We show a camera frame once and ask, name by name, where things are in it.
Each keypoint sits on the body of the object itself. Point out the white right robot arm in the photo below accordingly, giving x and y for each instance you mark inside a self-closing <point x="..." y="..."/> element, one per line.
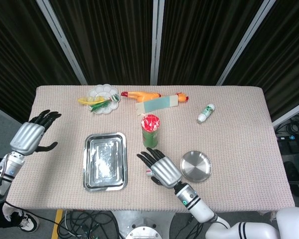
<point x="201" y="211"/>

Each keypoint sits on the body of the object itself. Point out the red-lidded green can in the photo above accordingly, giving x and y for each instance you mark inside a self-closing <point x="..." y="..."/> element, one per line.
<point x="150" y="137"/>

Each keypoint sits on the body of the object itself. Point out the pink woven tablecloth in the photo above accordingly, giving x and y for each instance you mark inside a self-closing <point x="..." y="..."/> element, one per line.
<point x="174" y="134"/>

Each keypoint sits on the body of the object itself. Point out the white green plastic bottle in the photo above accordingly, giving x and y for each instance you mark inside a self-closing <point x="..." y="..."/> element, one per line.
<point x="205" y="113"/>

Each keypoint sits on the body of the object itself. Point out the small white jar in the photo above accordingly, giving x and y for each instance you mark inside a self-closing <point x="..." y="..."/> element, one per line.
<point x="148" y="172"/>

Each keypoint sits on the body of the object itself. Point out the round steel plate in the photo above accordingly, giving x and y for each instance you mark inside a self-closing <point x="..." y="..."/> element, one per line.
<point x="196" y="166"/>

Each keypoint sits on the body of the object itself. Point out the grey partition base rail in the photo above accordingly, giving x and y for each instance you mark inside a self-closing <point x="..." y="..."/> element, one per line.
<point x="5" y="113"/>
<point x="291" y="112"/>

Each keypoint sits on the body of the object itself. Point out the orange rubber chicken toy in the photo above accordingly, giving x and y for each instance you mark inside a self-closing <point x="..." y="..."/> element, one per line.
<point x="147" y="95"/>

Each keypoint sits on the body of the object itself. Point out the rectangular steel tray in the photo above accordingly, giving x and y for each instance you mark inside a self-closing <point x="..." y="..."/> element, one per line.
<point x="104" y="161"/>

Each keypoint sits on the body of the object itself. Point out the grey aluminium partition post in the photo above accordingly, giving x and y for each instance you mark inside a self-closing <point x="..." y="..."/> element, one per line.
<point x="62" y="42"/>
<point x="244" y="44"/>
<point x="156" y="42"/>

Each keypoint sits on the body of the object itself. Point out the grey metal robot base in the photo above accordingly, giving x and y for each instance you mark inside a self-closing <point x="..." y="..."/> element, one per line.
<point x="144" y="224"/>

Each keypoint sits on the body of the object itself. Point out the black white sneaker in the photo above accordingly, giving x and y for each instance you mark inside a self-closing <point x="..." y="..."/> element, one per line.
<point x="28" y="222"/>

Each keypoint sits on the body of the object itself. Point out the yellow green feather shuttlecock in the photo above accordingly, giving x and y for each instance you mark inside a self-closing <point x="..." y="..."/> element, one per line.
<point x="89" y="100"/>

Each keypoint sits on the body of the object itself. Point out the white flower-shaped palette dish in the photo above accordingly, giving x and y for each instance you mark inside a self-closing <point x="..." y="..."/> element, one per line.
<point x="99" y="92"/>

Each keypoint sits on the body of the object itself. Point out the yellow floor tape strip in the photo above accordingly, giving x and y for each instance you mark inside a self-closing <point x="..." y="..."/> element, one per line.
<point x="56" y="224"/>

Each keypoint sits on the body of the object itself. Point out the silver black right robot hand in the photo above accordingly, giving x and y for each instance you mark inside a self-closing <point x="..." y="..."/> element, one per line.
<point x="165" y="171"/>

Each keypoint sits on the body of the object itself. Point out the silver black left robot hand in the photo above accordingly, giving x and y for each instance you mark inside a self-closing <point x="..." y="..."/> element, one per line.
<point x="26" y="138"/>

